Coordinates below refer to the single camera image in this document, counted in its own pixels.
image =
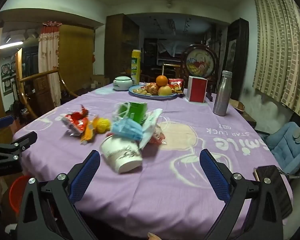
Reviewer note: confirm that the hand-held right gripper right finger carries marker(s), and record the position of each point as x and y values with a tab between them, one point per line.
215	177

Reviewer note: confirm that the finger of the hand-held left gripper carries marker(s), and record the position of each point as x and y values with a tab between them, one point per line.
3	122
25	140

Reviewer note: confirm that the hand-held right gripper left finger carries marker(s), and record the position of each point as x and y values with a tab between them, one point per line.
85	177

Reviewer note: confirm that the red plastic basket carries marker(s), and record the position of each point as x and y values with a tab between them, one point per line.
17	195

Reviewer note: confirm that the orange clear plastic wrapper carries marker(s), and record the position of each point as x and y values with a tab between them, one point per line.
88	132

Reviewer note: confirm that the clear red snack bag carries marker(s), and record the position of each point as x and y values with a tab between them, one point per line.
76	122

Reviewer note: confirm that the blue face mask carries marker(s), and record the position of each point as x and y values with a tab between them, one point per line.
127	130

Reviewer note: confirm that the green white carton box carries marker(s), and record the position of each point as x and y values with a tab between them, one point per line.
135	110

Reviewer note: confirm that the white plastic bag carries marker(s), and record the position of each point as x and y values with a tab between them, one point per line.
151	122

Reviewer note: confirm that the purple printed tablecloth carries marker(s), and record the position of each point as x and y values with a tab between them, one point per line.
165	180

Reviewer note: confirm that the wooden armchair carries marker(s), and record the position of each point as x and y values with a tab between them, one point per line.
37	76

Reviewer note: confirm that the red patterned curtain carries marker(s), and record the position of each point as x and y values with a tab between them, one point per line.
48	62

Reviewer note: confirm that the fluorescent tube light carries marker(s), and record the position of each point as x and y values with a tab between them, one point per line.
10	45

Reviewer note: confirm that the blue chair cushion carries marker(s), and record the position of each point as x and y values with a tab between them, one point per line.
287	145

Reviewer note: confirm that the metal bottle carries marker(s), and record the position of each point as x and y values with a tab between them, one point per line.
222	95

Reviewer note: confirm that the red white box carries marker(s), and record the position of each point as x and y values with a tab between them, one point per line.
196	91

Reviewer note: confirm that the apple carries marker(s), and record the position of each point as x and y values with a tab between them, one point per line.
165	91

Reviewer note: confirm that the red snack packet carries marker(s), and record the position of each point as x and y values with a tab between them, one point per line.
176	85

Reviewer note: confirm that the white ceramic pot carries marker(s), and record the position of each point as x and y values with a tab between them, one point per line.
122	83

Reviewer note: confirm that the blue fruit plate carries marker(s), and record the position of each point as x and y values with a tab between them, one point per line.
150	97

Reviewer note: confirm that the wrapped pastry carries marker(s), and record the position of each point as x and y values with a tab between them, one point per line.
151	88

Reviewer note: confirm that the orange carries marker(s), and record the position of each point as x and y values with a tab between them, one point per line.
161	80

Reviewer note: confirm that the round decorative screen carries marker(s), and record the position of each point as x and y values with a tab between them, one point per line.
198	63

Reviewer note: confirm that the dark framed panel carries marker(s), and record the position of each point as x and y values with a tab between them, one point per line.
236	60

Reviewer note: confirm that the yellow canister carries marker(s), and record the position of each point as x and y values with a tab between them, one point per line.
136	67

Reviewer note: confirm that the dark wooden cabinet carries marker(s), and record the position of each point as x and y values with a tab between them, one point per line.
120	47

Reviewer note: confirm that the checked curtain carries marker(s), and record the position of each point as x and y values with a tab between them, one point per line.
280	42

